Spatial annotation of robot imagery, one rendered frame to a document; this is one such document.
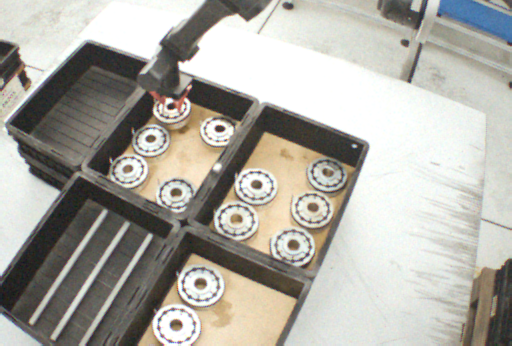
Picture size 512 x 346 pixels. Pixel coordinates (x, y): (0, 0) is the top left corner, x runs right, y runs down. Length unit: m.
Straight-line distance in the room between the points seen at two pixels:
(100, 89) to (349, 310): 0.95
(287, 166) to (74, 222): 0.56
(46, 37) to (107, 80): 1.75
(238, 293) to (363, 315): 0.35
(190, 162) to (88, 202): 0.29
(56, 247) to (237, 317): 0.47
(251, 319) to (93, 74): 0.89
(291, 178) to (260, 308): 0.36
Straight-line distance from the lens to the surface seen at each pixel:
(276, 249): 1.06
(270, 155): 1.23
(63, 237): 1.16
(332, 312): 1.20
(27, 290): 1.14
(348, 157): 1.23
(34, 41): 3.18
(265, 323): 1.03
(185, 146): 1.25
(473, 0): 2.90
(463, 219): 1.45
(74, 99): 1.43
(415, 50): 1.86
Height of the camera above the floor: 1.81
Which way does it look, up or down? 53 degrees down
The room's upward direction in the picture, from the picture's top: 6 degrees clockwise
